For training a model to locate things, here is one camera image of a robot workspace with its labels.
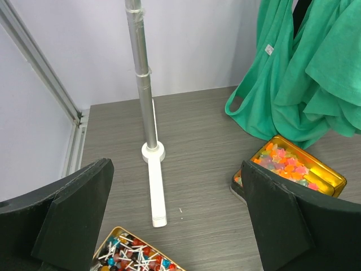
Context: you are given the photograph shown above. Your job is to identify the green t-shirt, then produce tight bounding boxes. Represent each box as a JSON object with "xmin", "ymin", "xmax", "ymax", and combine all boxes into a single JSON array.
[{"xmin": 224, "ymin": 1, "xmax": 360, "ymax": 148}]

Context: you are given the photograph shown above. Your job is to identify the aluminium frame post left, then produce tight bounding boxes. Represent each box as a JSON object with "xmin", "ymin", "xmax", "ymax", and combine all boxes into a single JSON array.
[{"xmin": 1, "ymin": 1, "xmax": 86, "ymax": 177}]

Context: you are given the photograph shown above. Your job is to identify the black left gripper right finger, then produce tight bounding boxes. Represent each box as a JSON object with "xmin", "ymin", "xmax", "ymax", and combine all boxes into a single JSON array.
[{"xmin": 241, "ymin": 161, "xmax": 360, "ymax": 270}]

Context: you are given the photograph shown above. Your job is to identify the black hanging garment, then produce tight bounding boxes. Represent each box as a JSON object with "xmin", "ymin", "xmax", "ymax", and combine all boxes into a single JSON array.
[{"xmin": 293, "ymin": 0, "xmax": 312, "ymax": 38}]

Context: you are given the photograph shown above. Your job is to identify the gold tin lollipops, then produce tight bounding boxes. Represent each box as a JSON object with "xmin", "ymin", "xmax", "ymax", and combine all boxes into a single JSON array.
[{"xmin": 90, "ymin": 226, "xmax": 184, "ymax": 271}]

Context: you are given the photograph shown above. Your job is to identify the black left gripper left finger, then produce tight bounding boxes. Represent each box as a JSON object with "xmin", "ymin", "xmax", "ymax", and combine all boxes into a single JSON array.
[{"xmin": 1, "ymin": 158, "xmax": 114, "ymax": 270}]

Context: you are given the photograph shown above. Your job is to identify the gold tin star candies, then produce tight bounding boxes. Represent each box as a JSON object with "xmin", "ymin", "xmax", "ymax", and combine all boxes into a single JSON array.
[{"xmin": 250, "ymin": 135, "xmax": 347, "ymax": 198}]

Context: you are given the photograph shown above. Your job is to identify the silver rack pole left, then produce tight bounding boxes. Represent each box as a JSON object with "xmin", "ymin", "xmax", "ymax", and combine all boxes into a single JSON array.
[{"xmin": 125, "ymin": 1, "xmax": 157, "ymax": 149}]

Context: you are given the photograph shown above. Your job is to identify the white rack foot left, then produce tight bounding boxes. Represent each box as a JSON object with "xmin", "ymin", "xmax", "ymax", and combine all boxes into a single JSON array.
[{"xmin": 142, "ymin": 99, "xmax": 167, "ymax": 228}]

